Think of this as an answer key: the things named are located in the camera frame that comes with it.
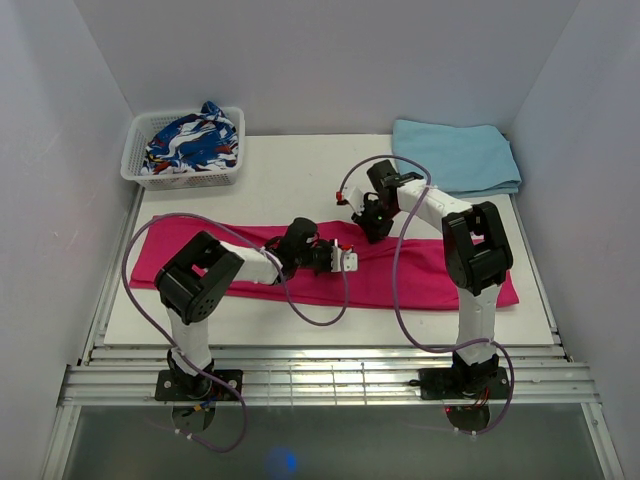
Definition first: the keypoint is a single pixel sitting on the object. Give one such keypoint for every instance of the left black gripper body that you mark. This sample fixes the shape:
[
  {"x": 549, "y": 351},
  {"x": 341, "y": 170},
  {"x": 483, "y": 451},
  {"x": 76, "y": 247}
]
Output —
[{"x": 316, "y": 258}]

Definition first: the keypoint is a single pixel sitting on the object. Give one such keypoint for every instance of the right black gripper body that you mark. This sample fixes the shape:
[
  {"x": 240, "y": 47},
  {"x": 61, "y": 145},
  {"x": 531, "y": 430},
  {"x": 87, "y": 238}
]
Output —
[{"x": 376, "y": 218}]

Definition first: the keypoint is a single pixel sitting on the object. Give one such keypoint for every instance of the magenta trousers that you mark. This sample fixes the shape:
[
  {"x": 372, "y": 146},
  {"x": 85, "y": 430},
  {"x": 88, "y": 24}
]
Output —
[{"x": 423, "y": 281}]

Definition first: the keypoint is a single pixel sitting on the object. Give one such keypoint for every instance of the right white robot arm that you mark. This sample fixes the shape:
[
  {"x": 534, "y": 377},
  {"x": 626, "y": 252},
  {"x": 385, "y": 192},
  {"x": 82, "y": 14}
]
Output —
[{"x": 477, "y": 258}]

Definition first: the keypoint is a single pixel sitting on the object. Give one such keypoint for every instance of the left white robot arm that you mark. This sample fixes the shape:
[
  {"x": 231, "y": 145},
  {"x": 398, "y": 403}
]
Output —
[{"x": 194, "y": 281}]

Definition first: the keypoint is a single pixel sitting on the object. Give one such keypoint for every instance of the folded light blue trousers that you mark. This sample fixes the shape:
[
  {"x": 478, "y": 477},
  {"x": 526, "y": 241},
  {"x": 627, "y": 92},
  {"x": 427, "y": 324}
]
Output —
[{"x": 463, "y": 161}]

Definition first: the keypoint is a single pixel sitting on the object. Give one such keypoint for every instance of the blue white patterned garment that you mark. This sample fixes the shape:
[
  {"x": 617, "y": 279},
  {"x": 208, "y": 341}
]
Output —
[{"x": 203, "y": 141}]

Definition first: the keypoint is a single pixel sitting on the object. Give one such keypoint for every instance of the white plastic basket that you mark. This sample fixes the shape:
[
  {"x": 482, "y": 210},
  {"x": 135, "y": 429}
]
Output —
[{"x": 145, "y": 126}]

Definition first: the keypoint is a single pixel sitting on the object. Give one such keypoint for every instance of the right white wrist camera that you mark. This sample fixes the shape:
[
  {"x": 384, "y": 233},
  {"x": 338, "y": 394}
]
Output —
[{"x": 351, "y": 196}]

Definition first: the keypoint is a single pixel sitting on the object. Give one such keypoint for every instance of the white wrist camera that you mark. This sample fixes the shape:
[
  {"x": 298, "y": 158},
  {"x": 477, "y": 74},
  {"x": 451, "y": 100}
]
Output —
[
  {"x": 344, "y": 259},
  {"x": 351, "y": 196}
]

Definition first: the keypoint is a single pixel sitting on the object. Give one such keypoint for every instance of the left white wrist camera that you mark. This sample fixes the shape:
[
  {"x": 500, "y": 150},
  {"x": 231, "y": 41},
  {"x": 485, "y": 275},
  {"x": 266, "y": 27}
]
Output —
[{"x": 344, "y": 259}]

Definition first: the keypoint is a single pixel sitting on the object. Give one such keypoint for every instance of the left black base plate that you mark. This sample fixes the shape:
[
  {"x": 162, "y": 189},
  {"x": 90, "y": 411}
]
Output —
[{"x": 174, "y": 386}]

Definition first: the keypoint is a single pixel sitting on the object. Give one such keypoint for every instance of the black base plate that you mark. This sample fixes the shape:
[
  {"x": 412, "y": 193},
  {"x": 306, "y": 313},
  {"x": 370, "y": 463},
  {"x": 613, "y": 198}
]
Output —
[
  {"x": 174, "y": 386},
  {"x": 447, "y": 384}
]

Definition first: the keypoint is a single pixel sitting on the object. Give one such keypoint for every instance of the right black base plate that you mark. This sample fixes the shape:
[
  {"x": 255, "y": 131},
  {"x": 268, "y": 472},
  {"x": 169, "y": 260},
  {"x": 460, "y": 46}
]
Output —
[{"x": 447, "y": 384}]

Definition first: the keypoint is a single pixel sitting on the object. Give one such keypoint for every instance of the aluminium rail frame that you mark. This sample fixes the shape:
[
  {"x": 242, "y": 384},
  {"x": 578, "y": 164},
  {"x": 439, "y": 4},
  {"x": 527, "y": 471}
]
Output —
[{"x": 324, "y": 375}]

